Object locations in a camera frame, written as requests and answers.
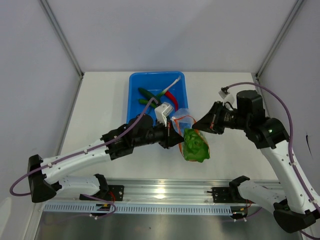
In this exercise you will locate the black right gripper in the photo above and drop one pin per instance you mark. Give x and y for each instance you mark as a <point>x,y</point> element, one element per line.
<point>211,122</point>

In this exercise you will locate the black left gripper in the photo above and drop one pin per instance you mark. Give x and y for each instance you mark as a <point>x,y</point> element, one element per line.
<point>171,137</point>

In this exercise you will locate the clear zip bag orange zipper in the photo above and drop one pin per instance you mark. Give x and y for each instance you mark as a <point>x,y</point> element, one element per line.
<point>182,120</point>

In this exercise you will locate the toy napa cabbage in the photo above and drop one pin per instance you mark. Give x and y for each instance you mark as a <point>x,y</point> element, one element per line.
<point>195,147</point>

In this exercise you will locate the small green toy pepper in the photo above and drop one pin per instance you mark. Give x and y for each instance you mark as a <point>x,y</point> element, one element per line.
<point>145,102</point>

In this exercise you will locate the dark green toy cucumber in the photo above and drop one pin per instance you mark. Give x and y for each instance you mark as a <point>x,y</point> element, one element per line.
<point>147,94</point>

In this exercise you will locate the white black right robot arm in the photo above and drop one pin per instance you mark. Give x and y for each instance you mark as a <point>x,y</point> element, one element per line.
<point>297,208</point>

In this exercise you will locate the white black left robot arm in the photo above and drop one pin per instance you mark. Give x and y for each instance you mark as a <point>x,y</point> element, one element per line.
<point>51,176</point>

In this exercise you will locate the red toy chili pepper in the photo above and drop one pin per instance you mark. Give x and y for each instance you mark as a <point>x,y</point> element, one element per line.
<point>172,98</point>

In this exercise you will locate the toy green onion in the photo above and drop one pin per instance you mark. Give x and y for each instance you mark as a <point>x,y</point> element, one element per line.
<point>159,95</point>

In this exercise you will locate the blue plastic bin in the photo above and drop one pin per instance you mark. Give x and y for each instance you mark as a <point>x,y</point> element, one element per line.
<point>154,82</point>

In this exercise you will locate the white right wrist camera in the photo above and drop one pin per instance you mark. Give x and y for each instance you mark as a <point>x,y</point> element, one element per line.
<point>226,96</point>

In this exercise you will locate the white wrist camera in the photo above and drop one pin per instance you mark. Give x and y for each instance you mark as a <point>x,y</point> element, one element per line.
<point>162,112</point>
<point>226,96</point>

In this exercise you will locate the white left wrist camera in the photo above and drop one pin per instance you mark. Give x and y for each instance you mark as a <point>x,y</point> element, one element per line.
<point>162,112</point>

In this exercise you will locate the aluminium frame rail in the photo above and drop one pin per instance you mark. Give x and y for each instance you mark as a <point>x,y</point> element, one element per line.
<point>165,191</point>

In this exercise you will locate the slotted grey cable duct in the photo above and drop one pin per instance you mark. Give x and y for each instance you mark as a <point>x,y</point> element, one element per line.
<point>134,208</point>

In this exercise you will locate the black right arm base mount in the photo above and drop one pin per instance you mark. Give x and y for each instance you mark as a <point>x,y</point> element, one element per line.
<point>229,194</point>

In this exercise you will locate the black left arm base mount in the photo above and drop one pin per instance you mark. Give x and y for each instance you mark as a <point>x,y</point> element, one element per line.
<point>104,191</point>

